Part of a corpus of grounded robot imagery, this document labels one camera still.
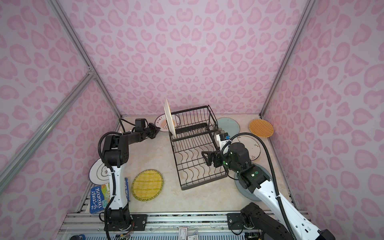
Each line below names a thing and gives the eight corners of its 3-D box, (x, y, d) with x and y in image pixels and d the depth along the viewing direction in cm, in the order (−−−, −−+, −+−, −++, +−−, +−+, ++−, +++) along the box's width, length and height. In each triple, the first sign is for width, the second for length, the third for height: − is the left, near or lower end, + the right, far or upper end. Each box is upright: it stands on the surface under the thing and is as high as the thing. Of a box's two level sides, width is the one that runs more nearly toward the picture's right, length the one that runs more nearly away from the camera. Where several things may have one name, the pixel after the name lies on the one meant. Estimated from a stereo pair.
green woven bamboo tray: (129, 200, 82) (127, 199, 80) (137, 170, 93) (135, 169, 91) (160, 200, 82) (159, 199, 80) (165, 170, 93) (164, 169, 91)
